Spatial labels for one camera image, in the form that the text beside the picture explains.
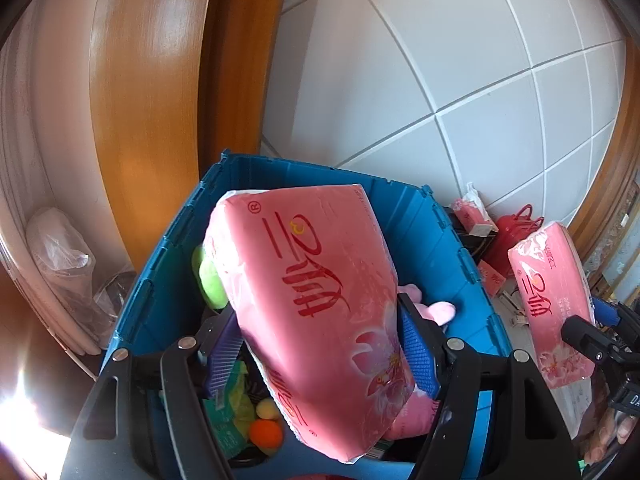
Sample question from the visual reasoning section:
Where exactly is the white cable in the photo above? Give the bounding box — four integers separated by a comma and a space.
62, 345, 101, 383

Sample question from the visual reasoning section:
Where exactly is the green packet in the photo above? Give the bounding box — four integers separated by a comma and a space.
202, 360, 261, 461

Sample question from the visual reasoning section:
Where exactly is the large pink tissue pack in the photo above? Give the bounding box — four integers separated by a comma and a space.
202, 183, 417, 464
507, 221, 598, 393

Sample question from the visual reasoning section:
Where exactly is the red toy suitcase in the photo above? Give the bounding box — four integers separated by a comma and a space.
495, 204, 546, 281

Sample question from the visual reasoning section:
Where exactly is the person's right hand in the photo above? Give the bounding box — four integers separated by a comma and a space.
582, 410, 640, 466

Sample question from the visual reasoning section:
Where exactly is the wooden headboard frame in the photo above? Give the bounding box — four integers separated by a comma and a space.
90, 0, 640, 281

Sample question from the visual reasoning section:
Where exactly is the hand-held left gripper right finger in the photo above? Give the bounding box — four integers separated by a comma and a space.
397, 292, 581, 480

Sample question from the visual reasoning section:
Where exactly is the clear plastic bag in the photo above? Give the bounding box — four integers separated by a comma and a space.
25, 207, 138, 356

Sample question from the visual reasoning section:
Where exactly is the open pink tissue pack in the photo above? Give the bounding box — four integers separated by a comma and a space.
450, 182, 498, 238

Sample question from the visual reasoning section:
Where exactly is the white padded headboard panel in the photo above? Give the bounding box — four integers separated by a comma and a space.
260, 0, 628, 226

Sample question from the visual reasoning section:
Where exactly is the blue plastic crate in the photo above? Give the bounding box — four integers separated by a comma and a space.
100, 149, 513, 480

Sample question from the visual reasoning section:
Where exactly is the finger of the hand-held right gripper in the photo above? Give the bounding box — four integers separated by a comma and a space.
592, 300, 640, 341
560, 314, 640, 376

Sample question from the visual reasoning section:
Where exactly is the pink and blue pig plush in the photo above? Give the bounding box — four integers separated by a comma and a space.
397, 282, 457, 331

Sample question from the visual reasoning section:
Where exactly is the orange ball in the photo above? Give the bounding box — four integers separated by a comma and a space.
248, 419, 284, 456

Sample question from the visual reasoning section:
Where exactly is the black gift bag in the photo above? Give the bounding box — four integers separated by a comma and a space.
445, 207, 501, 263

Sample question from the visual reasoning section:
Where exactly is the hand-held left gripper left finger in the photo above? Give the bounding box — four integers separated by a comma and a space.
62, 305, 248, 480

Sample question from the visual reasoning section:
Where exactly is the green frog plush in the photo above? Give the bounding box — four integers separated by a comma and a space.
191, 244, 231, 311

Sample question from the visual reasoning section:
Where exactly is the small pink tissue pack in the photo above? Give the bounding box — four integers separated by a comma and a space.
477, 259, 511, 298

